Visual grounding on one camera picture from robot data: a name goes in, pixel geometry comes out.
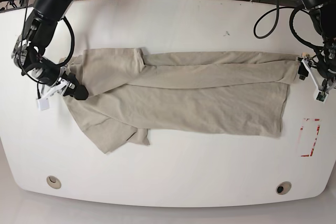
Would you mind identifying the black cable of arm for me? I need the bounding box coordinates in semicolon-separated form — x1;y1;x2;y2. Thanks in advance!
253;0;326;51
41;15;76;67

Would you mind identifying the table grommet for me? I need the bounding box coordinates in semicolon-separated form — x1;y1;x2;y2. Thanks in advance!
276;182;292;195
46;176;61;189

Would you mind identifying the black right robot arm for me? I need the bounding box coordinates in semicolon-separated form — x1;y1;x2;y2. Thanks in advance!
12;0;89;100

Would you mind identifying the red tape rectangle marking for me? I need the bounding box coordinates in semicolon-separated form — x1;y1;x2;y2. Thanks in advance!
298;118;322;157

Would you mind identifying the right table grommet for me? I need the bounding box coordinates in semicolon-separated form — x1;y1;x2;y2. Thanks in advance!
276;182;292;195

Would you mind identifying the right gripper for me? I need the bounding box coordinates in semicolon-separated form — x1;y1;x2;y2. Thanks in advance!
22;60;89;101

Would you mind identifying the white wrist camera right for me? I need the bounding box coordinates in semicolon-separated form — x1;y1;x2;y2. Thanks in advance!
36;78;75;111

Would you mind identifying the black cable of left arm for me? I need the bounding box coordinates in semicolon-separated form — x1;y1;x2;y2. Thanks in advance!
253;0;326;51

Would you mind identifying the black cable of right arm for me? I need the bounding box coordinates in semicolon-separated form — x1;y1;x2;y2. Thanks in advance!
41;15;76;67

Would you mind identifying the beige T-shirt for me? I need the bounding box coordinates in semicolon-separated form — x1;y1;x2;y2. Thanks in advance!
64;48;299;153

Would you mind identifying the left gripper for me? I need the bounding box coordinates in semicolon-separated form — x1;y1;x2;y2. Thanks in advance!
298;45;335;81

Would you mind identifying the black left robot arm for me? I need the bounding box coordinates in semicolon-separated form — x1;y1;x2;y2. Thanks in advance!
289;0;335;81

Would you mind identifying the left table grommet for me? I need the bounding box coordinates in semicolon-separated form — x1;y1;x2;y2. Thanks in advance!
46;176;61;189

